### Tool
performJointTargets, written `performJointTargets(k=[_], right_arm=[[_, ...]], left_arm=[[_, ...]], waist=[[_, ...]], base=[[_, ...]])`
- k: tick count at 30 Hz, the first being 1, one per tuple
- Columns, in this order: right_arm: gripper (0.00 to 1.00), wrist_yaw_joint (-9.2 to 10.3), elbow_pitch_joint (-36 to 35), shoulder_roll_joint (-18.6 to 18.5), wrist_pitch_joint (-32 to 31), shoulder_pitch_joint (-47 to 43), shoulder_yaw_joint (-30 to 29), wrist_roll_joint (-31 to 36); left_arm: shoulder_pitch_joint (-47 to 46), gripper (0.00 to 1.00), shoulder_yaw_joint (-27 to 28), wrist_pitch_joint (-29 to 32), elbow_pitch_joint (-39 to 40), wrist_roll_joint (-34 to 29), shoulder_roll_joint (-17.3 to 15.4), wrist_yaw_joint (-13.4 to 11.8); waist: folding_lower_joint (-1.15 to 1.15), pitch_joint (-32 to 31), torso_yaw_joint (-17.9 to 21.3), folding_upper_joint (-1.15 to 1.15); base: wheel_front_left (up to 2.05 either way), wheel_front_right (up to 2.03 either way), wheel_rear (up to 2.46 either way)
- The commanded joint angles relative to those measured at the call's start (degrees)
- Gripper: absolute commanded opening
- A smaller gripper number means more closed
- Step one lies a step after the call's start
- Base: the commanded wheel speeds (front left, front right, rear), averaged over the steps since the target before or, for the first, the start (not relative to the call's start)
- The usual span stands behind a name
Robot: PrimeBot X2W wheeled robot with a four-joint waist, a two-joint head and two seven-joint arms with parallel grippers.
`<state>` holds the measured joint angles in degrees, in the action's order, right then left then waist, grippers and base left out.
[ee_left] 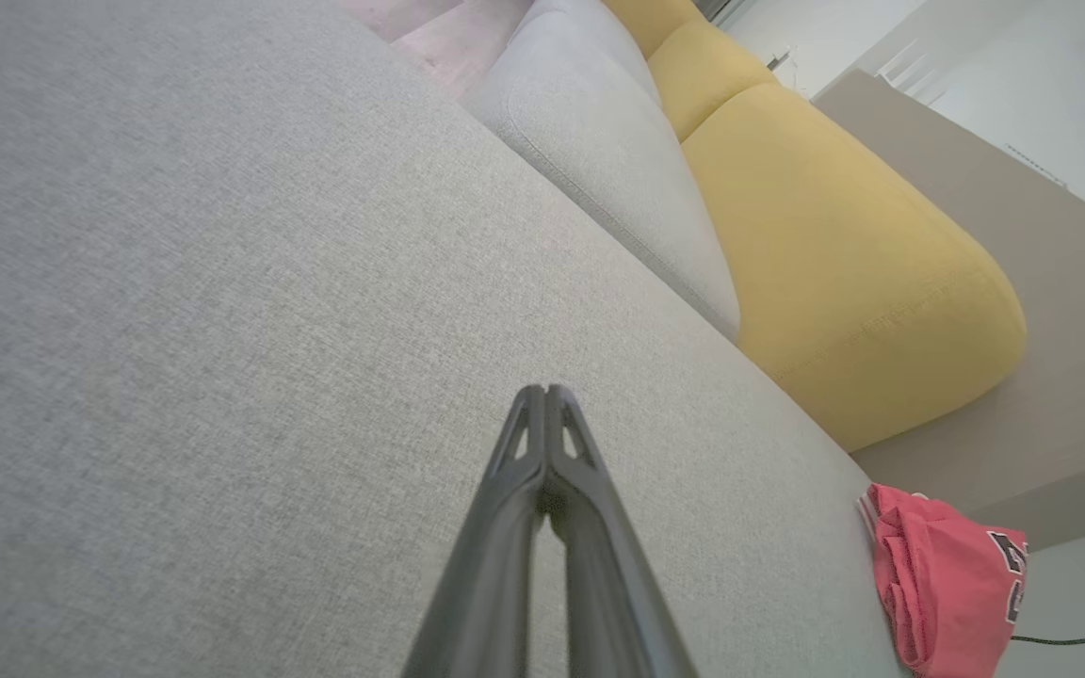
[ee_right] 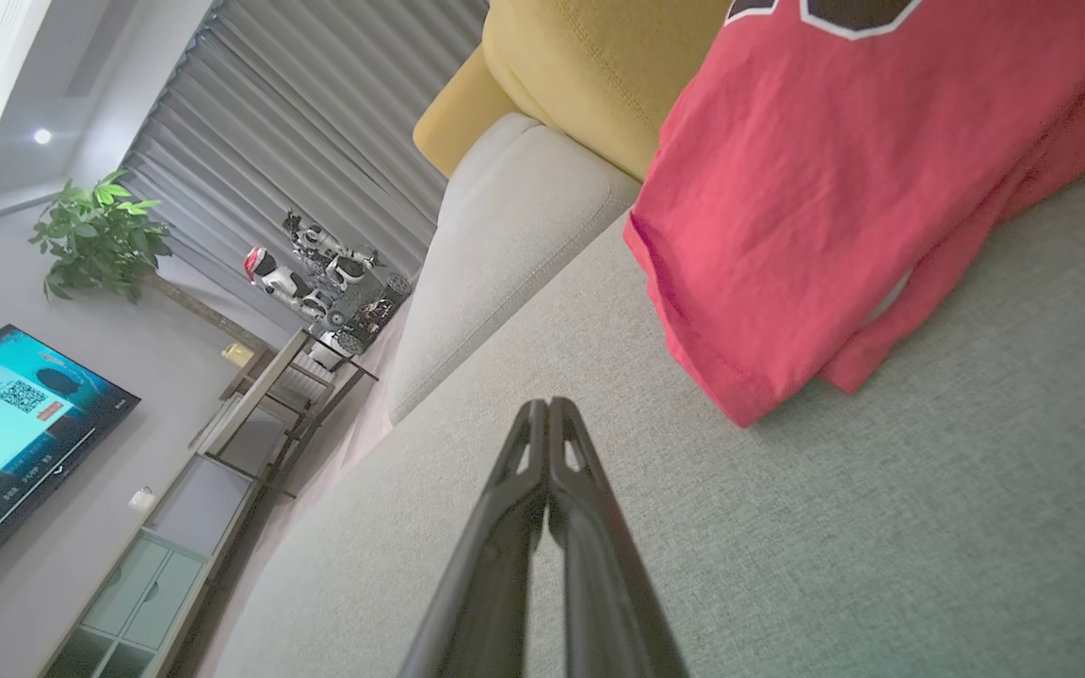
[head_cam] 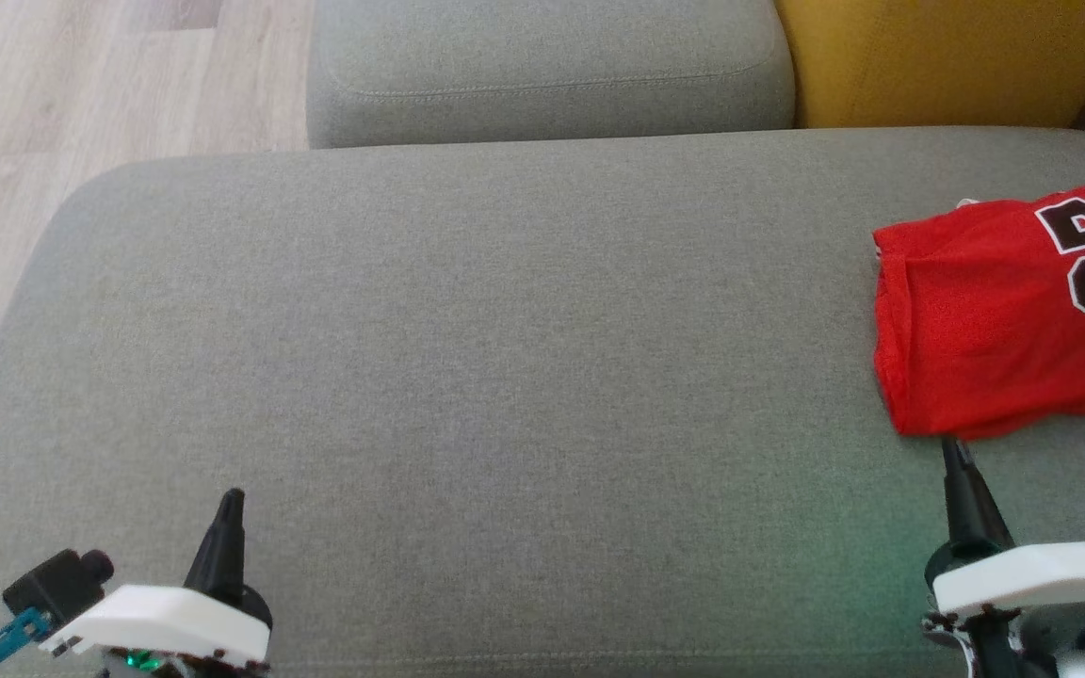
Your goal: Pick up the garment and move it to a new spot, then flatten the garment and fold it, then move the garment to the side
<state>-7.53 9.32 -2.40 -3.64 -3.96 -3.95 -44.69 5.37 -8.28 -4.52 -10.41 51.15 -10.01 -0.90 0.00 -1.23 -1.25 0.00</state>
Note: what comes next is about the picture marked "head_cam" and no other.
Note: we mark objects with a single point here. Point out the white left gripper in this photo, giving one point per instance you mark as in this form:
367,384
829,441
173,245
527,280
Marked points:
166,621

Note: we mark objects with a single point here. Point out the grey fabric sofa seat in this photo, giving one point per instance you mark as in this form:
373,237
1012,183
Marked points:
505,377

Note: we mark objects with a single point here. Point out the grey sofa back cushion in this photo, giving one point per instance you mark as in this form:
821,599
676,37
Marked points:
542,56

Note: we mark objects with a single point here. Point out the yellow fabric sofa cushion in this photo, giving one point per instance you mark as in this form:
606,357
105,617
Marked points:
947,56

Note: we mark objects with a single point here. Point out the red basketball jersey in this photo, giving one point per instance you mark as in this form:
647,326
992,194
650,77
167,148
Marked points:
976,330

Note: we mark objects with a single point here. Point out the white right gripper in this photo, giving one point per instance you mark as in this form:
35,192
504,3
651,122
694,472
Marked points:
1032,576

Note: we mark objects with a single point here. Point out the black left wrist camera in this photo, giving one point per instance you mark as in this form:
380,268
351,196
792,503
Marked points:
48,584

